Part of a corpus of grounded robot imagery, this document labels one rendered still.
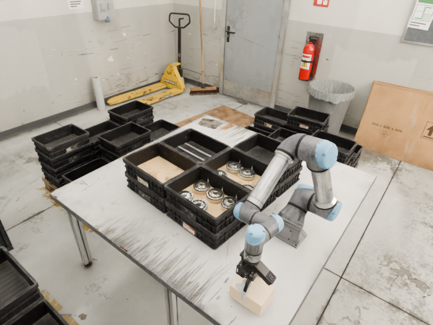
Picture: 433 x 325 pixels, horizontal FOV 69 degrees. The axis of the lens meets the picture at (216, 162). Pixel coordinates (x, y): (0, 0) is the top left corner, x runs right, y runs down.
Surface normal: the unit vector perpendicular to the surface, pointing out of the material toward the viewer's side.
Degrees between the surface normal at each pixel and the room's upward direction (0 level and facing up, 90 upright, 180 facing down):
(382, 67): 90
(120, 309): 0
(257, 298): 0
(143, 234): 0
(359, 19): 90
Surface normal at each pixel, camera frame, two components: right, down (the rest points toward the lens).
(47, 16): 0.79, 0.36
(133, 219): 0.04, -0.84
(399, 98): -0.61, 0.29
